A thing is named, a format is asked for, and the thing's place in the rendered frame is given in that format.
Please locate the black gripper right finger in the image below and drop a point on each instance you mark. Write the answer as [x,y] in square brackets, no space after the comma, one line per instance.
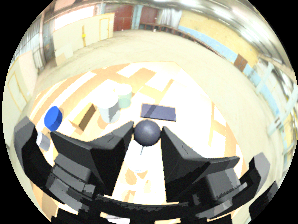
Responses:
[183,167]

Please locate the tan rectangular block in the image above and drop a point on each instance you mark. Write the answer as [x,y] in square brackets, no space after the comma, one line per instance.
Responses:
[54,153]
[81,115]

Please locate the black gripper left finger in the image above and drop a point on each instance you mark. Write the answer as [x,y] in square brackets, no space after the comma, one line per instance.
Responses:
[104,156]

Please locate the grey cylinder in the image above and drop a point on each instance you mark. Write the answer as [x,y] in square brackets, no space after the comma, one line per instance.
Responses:
[43,141]

